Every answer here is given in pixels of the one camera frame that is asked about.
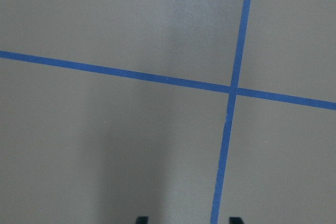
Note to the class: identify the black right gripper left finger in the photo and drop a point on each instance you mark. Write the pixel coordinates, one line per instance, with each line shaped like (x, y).
(142, 220)

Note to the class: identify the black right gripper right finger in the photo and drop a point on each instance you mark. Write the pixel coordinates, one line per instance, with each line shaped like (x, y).
(235, 220)

